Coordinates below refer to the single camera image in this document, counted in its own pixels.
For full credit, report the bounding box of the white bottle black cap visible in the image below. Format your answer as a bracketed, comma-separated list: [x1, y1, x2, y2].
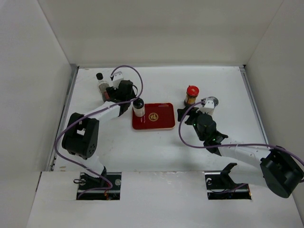
[133, 98, 145, 117]

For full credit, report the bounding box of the silver lid jar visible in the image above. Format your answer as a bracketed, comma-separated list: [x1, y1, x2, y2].
[205, 96, 219, 109]

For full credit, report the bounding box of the red lid sauce jar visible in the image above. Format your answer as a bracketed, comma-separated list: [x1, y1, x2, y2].
[184, 85, 200, 106]

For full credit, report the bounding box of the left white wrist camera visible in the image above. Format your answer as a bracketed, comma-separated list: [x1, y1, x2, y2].
[110, 71, 124, 89]

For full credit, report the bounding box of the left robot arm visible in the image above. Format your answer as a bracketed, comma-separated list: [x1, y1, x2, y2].
[61, 80, 136, 190]

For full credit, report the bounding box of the purple cable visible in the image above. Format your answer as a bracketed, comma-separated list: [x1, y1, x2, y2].
[178, 100, 304, 194]
[54, 65, 143, 200]

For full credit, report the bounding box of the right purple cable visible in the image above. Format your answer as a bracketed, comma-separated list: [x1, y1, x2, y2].
[178, 100, 304, 194]

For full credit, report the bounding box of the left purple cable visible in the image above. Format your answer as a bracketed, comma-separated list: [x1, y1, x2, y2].
[54, 65, 143, 200]

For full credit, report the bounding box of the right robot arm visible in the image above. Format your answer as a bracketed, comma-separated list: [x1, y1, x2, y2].
[177, 107, 304, 198]

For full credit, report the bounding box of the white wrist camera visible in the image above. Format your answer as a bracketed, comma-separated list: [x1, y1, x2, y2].
[196, 98, 215, 116]
[110, 71, 124, 89]

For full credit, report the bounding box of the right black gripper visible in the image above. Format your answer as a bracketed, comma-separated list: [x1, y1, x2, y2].
[177, 105, 209, 141]

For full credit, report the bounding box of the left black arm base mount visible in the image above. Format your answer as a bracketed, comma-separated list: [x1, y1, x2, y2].
[73, 172, 122, 201]

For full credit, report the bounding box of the dark sauce glass bottle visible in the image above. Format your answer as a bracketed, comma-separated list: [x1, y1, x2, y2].
[96, 73, 109, 102]

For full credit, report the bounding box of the red rectangular tray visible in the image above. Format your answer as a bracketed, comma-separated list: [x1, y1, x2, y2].
[132, 103, 175, 130]

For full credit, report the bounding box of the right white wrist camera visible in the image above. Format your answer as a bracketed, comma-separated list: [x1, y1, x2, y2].
[196, 98, 215, 116]

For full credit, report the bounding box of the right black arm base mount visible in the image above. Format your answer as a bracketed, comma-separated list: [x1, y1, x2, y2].
[204, 163, 251, 200]

